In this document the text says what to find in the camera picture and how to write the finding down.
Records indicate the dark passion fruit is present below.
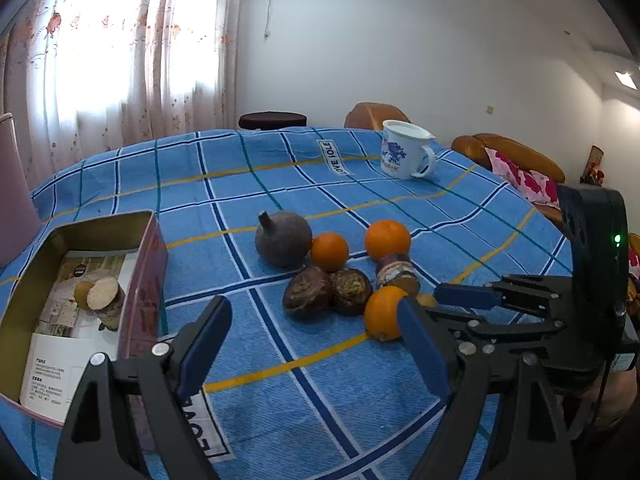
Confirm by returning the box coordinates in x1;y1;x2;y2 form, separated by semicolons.
331;268;373;316
282;266;334;318

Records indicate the brown kiwi fruit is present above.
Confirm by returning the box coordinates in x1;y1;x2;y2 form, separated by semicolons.
416;292;437;308

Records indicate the kiwi in box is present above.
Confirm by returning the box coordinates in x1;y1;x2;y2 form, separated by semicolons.
74;281;94;311

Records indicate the ceiling light panel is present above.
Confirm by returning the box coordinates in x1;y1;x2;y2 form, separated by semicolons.
614;70;638;91

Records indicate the white paper leaflet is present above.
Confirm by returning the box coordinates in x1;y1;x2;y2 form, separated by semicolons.
20;250;138;424

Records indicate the brown leather sofa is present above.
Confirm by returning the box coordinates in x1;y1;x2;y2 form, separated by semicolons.
451;133;565;230

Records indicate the brown leather armchair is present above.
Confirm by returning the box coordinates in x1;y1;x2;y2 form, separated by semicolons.
344;102;409;131

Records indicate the pink metal tin box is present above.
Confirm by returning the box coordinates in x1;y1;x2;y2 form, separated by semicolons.
1;210;168;427

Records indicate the pink plastic pitcher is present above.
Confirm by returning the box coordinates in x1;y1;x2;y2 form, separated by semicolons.
0;113;40;266

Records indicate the pink floral cushion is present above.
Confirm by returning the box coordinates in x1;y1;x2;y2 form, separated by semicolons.
485;148;560;210

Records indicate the floral sheer curtain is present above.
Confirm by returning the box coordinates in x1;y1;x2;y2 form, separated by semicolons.
1;0;240;186

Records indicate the person's right hand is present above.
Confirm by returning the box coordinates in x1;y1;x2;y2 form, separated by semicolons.
582;367;638;428

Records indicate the blue plaid tablecloth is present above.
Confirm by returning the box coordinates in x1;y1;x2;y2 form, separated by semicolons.
0;127;576;480

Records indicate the dark round stool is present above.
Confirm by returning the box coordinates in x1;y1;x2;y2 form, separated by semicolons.
239;110;307;130

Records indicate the cut taro in box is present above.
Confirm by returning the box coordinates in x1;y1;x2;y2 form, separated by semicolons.
87;276;125;332

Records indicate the white floral enamel mug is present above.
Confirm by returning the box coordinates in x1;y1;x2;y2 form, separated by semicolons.
381;119;437;180

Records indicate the cut taro piece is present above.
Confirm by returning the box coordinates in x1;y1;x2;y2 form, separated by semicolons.
375;254;421;296

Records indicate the orange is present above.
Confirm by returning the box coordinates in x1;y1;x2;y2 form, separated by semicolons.
310;232;349;273
363;285;408;341
364;220;411;261

